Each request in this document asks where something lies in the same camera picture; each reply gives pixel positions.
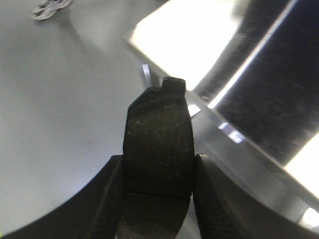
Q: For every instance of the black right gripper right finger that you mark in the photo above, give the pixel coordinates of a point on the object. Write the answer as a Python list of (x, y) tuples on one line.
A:
[(225, 211)]

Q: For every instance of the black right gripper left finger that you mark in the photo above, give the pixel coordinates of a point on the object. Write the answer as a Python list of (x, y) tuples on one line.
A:
[(93, 213)]

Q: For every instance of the brake pad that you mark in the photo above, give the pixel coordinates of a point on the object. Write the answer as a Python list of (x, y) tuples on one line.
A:
[(158, 163)]

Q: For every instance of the walking person legs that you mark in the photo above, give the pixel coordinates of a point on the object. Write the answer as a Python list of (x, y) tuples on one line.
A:
[(47, 8)]

